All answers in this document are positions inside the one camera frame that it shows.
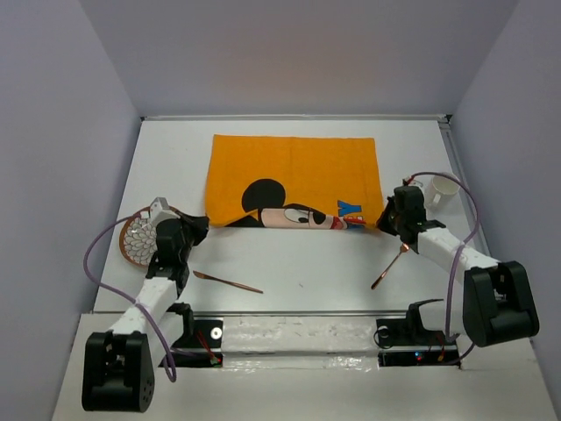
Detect aluminium rail front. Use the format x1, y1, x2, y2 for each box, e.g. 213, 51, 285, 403
91, 308, 481, 319

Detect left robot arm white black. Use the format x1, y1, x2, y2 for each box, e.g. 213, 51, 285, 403
82, 209, 209, 413

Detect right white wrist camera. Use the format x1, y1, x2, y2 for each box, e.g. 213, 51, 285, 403
402, 176, 423, 189

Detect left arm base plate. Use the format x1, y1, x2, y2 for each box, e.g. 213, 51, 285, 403
171, 318, 224, 368

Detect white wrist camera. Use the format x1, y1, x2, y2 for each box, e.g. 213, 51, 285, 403
402, 176, 423, 189
139, 196, 178, 227

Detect copper fork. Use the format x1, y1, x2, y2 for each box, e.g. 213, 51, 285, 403
371, 243, 410, 289

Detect orange Mickey Mouse placemat cloth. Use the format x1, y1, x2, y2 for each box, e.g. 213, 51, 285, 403
205, 134, 384, 230

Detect floral patterned plate copper rim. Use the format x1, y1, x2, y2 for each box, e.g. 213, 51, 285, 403
119, 207, 157, 268

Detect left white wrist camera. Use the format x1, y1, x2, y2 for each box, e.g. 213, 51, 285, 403
139, 196, 178, 227

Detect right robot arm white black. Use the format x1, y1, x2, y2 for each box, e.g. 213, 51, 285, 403
377, 185, 540, 347

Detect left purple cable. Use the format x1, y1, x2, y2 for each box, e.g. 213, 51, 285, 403
83, 217, 177, 383

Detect copper knife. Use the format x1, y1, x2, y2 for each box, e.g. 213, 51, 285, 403
193, 270, 264, 294

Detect white ceramic mug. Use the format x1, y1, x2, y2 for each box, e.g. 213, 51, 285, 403
423, 173, 460, 211

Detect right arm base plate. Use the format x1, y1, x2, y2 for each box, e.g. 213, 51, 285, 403
373, 318, 459, 367

